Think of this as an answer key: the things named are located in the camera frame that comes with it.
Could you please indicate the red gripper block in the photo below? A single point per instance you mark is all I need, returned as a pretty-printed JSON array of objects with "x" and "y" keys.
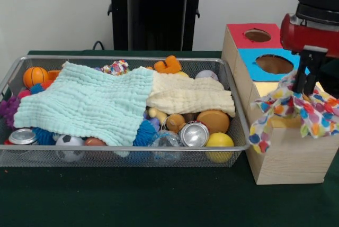
[{"x": 310, "y": 36}]

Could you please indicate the white toy baseball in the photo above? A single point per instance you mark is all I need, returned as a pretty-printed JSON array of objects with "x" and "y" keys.
[{"x": 207, "y": 74}]

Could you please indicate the dark green table cloth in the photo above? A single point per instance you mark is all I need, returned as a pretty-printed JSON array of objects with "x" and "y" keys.
[{"x": 132, "y": 198}]

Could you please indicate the yellow ball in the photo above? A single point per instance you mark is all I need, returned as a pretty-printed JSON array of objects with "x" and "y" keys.
[{"x": 219, "y": 145}]

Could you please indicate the orange rubber toy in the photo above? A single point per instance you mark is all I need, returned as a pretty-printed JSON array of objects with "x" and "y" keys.
[{"x": 169, "y": 65}]

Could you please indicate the polka dot paper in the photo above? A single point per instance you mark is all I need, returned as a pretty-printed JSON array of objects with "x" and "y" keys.
[{"x": 315, "y": 113}]

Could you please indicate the cream waffle cloth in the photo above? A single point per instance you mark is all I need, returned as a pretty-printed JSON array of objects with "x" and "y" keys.
[{"x": 196, "y": 94}]

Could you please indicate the small soccer ball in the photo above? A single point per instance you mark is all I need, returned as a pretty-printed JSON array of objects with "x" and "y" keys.
[{"x": 69, "y": 146}]

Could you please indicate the crushed silver can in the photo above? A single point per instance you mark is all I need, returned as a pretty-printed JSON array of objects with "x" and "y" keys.
[{"x": 194, "y": 134}]

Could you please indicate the red and silver can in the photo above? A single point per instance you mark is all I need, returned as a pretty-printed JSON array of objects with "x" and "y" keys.
[{"x": 22, "y": 136}]

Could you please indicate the mint waffle cloth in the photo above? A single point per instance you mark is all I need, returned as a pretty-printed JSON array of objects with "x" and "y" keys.
[{"x": 66, "y": 100}]

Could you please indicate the orange toy basketball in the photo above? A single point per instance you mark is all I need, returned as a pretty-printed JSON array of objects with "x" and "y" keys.
[{"x": 35, "y": 77}]

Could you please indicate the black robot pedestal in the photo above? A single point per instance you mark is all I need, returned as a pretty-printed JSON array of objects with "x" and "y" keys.
[{"x": 156, "y": 20}]

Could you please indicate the wooden box three round holes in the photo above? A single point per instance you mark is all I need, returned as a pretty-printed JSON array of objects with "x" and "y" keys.
[{"x": 291, "y": 158}]

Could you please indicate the crushed clear plastic bottle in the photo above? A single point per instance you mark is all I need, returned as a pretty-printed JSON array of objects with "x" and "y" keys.
[{"x": 165, "y": 142}]

